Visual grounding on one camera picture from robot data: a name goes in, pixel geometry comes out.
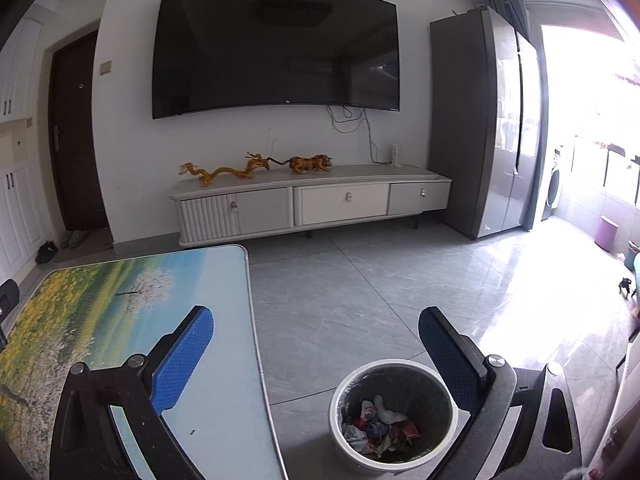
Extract red snack bag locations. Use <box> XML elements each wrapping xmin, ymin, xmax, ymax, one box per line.
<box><xmin>342</xmin><ymin>418</ymin><xmax>420</xmax><ymax>460</ymax></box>

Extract white tissue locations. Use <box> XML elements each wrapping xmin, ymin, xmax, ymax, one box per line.
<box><xmin>373</xmin><ymin>394</ymin><xmax>408</xmax><ymax>426</ymax></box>

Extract purple plastic bag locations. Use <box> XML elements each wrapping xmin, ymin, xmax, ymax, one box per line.
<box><xmin>366</xmin><ymin>420</ymin><xmax>390</xmax><ymax>440</ymax></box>

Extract white round trash bin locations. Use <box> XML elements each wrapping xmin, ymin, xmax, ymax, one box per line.
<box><xmin>328</xmin><ymin>359</ymin><xmax>459</xmax><ymax>476</ymax></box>

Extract black shoes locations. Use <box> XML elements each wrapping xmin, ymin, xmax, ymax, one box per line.
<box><xmin>35</xmin><ymin>240</ymin><xmax>58</xmax><ymax>264</ymax></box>

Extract grey slippers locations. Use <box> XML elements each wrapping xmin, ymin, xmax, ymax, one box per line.
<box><xmin>61</xmin><ymin>230</ymin><xmax>89</xmax><ymax>249</ymax></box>

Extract purple small bin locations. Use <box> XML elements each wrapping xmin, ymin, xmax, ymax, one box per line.
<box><xmin>594</xmin><ymin>216</ymin><xmax>618</xmax><ymax>252</ymax></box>

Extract dark brown entrance door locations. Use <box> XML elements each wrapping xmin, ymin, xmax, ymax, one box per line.
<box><xmin>48</xmin><ymin>32</ymin><xmax>108</xmax><ymax>232</ymax></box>

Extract washing machine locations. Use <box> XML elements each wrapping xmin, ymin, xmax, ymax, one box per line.
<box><xmin>541</xmin><ymin>148</ymin><xmax>562</xmax><ymax>221</ymax></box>

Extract white TV cabinet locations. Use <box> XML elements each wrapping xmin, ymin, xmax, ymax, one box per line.
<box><xmin>170</xmin><ymin>165</ymin><xmax>451</xmax><ymax>247</ymax></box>

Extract golden dragon figurine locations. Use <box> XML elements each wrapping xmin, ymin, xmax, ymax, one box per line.
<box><xmin>178</xmin><ymin>152</ymin><xmax>270</xmax><ymax>188</ymax></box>

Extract white power strip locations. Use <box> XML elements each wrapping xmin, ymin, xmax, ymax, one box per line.
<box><xmin>392</xmin><ymin>144</ymin><xmax>401</xmax><ymax>168</ymax></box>

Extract grey double door refrigerator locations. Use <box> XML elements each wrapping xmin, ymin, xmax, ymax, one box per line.
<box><xmin>428</xmin><ymin>8</ymin><xmax>541</xmax><ymax>240</ymax></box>

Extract golden tiger figurine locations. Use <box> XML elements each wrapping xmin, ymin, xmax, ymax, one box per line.
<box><xmin>269</xmin><ymin>154</ymin><xmax>332</xmax><ymax>174</ymax></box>

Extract blue curtain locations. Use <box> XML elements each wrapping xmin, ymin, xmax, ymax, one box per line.
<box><xmin>485</xmin><ymin>0</ymin><xmax>530</xmax><ymax>41</ymax></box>

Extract white wall cupboards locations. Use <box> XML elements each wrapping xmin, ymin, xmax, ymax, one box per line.
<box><xmin>1</xmin><ymin>18</ymin><xmax>52</xmax><ymax>281</ymax></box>

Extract wall switch plate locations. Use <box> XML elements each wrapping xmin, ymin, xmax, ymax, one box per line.
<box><xmin>100</xmin><ymin>61</ymin><xmax>112</xmax><ymax>76</ymax></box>

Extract black wall television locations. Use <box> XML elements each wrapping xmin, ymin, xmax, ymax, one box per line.
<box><xmin>152</xmin><ymin>0</ymin><xmax>400</xmax><ymax>119</ymax></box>

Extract television cables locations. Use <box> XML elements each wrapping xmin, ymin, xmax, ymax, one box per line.
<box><xmin>325</xmin><ymin>104</ymin><xmax>394</xmax><ymax>166</ymax></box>

